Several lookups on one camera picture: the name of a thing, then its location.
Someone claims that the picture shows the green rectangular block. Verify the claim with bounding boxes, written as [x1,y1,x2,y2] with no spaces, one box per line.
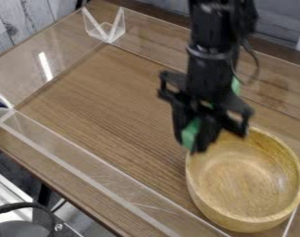
[181,118,201,150]

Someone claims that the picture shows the black cable bottom left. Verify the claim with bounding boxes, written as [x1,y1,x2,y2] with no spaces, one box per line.
[0,201,58,237]

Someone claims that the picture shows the black table leg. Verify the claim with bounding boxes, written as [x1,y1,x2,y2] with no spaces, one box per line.
[38,184,53,206]

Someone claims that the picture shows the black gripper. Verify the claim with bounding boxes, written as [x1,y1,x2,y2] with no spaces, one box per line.
[158,45,255,154]

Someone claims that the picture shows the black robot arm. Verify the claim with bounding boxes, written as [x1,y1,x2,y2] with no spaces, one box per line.
[158,0,259,154]

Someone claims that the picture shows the black metal base plate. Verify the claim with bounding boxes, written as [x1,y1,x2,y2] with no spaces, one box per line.
[33,199,84,237]

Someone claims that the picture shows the clear acrylic tray walls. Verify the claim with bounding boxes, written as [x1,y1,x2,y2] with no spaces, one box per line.
[0,1,300,237]

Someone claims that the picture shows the brown wooden bowl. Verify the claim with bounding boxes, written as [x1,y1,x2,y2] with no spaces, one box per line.
[187,127,300,233]

